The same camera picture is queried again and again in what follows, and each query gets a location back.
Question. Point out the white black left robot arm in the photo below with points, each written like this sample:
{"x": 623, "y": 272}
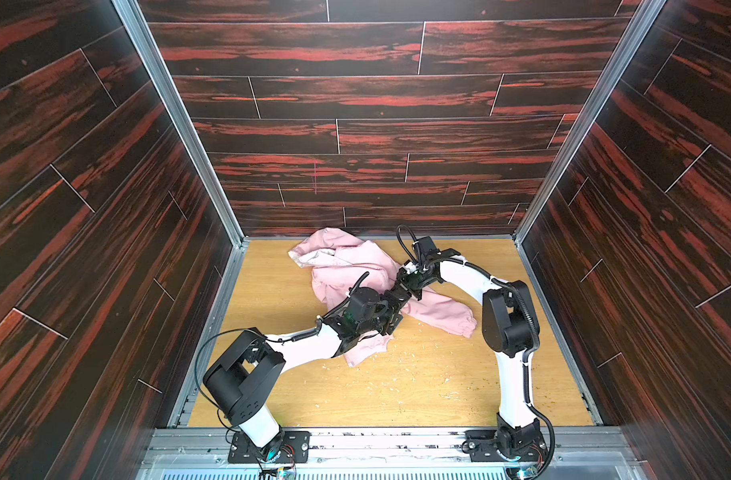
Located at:
{"x": 241, "y": 380}

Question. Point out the aluminium frame rail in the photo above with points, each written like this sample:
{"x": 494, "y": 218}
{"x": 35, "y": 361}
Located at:
{"x": 639, "y": 25}
{"x": 143, "y": 40}

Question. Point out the aluminium frame rail right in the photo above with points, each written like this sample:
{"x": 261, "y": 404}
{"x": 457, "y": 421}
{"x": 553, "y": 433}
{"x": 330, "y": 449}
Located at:
{"x": 639, "y": 25}

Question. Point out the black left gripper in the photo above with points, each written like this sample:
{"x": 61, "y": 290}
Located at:
{"x": 391, "y": 308}

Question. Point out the pink zip-up jacket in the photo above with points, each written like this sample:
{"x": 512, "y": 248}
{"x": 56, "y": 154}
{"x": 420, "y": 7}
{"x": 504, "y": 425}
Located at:
{"x": 340, "y": 261}

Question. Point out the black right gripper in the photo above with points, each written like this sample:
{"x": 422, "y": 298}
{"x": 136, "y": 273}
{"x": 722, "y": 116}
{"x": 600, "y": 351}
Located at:
{"x": 410, "y": 282}

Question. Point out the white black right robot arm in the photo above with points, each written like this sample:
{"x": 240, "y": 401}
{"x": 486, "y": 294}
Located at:
{"x": 511, "y": 329}

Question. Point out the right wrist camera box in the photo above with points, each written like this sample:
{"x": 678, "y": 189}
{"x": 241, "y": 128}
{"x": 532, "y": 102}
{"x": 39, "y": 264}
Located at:
{"x": 428, "y": 254}

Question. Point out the aluminium frame rail left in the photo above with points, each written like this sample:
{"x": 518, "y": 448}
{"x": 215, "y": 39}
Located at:
{"x": 143, "y": 40}

